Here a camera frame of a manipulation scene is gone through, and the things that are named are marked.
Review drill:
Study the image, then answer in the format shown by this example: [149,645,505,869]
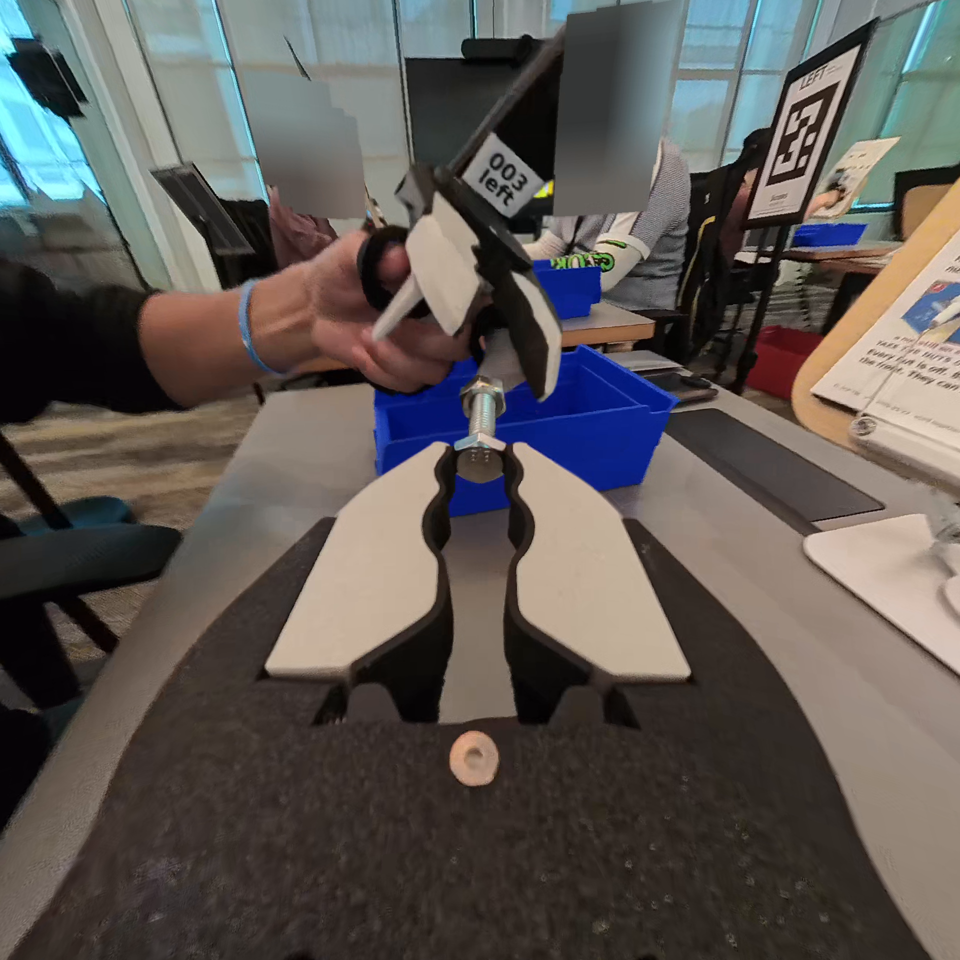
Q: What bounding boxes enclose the grey flat device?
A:
[611,348,684,374]

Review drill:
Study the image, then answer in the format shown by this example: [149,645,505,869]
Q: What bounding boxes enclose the framed code sign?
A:
[742,18,880,231]

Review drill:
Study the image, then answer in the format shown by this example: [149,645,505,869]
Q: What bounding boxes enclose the dark grey flat panel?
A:
[666,407,888,528]

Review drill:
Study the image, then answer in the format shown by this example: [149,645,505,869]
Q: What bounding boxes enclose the black flat case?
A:
[643,369,721,408]

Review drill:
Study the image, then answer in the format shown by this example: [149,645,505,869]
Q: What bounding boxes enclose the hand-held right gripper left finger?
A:
[264,441,456,726]

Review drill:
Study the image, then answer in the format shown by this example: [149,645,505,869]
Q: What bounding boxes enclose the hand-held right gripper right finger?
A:
[501,442,691,726]

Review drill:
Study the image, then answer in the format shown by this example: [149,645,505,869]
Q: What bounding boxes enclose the dark wall screen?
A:
[403,37,565,219]

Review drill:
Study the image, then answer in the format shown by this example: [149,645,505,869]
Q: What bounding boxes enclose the white rectangular board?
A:
[802,513,960,678]

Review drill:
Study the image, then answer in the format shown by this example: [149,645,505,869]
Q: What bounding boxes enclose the black studio light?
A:
[3,37,89,123]

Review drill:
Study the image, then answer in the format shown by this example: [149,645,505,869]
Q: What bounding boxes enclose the black office chair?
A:
[0,431,186,710]

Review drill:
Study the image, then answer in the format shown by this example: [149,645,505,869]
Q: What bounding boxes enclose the wood-edged table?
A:
[558,300,659,351]

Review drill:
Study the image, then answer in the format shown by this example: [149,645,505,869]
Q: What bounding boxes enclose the blue wristband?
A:
[237,279,284,376]

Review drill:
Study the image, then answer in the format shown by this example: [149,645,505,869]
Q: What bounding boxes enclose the black jacket yellow stripes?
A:
[678,168,753,363]

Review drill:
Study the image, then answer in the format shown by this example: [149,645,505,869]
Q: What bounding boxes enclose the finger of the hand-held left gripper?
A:
[491,266,564,404]
[405,201,486,338]

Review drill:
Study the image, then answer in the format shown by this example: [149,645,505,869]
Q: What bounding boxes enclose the clear safety glasses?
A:
[926,487,960,625]

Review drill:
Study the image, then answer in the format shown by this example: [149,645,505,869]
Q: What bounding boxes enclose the blue plastic bin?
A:
[528,258,603,321]
[791,222,869,249]
[373,345,680,519]

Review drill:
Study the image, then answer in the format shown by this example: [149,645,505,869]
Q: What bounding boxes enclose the red bag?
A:
[746,324,828,404]

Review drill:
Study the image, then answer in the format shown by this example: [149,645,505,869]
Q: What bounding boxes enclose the person's left hand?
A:
[303,228,483,395]

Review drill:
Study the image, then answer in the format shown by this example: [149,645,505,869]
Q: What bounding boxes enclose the black tilted monitor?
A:
[150,163,258,261]

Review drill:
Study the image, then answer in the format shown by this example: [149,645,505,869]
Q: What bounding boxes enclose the instruction sheet on board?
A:
[810,228,960,492]

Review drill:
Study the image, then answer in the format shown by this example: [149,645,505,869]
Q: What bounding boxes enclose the steel hex bolt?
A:
[452,397,505,483]

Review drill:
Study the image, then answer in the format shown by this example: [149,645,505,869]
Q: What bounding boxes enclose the instruction sheet on stand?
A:
[791,183,960,453]

